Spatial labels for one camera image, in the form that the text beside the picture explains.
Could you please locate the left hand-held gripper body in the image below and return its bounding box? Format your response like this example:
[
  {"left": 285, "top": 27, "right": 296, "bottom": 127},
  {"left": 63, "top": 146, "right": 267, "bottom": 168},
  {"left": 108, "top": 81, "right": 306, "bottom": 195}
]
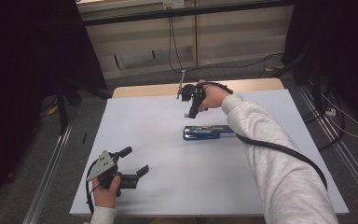
[{"left": 86, "top": 149, "right": 140, "bottom": 190}]

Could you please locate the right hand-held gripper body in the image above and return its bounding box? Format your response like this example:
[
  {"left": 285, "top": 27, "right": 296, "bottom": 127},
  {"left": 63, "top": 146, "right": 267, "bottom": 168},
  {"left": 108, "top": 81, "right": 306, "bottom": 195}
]
[{"left": 175, "top": 69, "right": 207, "bottom": 108}]

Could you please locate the blue stapler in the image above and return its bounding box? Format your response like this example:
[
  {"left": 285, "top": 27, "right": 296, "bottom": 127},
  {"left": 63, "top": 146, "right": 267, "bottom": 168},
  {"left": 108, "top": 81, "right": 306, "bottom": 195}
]
[{"left": 182, "top": 124, "right": 237, "bottom": 142}]

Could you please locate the person's right hand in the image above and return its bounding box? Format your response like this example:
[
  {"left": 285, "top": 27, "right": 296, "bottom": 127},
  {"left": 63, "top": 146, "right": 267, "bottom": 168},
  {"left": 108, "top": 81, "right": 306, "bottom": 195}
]
[{"left": 196, "top": 78, "right": 232, "bottom": 113}]

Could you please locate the person's left hand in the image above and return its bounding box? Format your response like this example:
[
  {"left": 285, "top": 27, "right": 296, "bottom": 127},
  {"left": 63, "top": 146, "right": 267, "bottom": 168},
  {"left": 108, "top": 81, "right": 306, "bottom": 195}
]
[{"left": 91, "top": 175, "right": 122, "bottom": 209}]

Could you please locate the white table cover sheet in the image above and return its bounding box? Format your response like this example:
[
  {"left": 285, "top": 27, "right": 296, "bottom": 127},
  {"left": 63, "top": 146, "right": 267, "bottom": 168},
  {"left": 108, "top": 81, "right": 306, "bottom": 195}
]
[{"left": 69, "top": 89, "right": 350, "bottom": 217}]

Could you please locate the black metal stand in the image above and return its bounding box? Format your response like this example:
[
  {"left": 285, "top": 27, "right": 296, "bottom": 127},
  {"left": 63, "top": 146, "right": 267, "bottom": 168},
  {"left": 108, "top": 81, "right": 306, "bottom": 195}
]
[
  {"left": 272, "top": 46, "right": 325, "bottom": 110},
  {"left": 55, "top": 77, "right": 112, "bottom": 136}
]

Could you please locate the black horizontal bar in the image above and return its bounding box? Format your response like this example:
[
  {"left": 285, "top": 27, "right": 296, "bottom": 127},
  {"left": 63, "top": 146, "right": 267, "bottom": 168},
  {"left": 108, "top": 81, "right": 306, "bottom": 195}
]
[{"left": 79, "top": 0, "right": 296, "bottom": 28}]

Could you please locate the black curtain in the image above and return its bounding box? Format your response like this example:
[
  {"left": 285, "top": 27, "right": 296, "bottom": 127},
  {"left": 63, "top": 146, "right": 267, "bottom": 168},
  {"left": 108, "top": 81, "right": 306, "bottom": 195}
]
[
  {"left": 282, "top": 0, "right": 358, "bottom": 132},
  {"left": 0, "top": 0, "right": 108, "bottom": 218}
]

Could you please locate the left hand-held gripper black cable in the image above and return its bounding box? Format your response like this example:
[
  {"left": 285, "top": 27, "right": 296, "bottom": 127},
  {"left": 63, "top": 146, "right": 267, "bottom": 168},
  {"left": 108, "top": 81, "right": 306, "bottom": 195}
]
[{"left": 85, "top": 160, "right": 102, "bottom": 216}]

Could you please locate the hand-held gripper black cable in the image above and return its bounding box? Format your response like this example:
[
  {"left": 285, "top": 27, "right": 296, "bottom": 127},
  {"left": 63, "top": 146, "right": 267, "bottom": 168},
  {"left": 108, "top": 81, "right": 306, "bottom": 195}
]
[
  {"left": 85, "top": 160, "right": 102, "bottom": 216},
  {"left": 202, "top": 80, "right": 329, "bottom": 190}
]

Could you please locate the black hanging wall cable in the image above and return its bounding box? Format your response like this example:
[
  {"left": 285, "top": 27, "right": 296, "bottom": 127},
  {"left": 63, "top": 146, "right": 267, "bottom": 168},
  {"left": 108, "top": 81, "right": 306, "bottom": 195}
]
[{"left": 167, "top": 7, "right": 285, "bottom": 80}]

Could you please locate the silver floor rail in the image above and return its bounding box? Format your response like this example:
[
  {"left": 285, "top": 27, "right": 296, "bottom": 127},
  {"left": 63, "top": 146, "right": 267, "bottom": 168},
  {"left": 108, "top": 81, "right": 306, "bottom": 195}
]
[
  {"left": 297, "top": 86, "right": 358, "bottom": 204},
  {"left": 22, "top": 123, "right": 75, "bottom": 224}
]

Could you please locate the white wall socket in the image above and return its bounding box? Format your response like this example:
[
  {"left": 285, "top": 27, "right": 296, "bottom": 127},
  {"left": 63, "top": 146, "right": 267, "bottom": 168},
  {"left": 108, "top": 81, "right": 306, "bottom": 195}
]
[{"left": 162, "top": 0, "right": 186, "bottom": 10}]

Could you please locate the right hand-held gripper black cable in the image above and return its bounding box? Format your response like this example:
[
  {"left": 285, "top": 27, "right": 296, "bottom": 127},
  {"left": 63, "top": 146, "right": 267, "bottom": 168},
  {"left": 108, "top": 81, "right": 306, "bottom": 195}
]
[{"left": 202, "top": 80, "right": 329, "bottom": 190}]

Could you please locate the black floor cable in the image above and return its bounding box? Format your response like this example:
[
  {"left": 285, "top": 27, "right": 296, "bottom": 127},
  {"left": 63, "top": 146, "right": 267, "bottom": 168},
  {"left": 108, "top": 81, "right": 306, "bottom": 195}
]
[{"left": 302, "top": 92, "right": 347, "bottom": 152}]

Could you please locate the white floor cable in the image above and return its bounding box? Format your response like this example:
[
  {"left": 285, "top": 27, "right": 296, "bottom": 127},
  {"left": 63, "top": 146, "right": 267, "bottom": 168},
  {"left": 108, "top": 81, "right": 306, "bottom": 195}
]
[{"left": 321, "top": 92, "right": 358, "bottom": 139}]

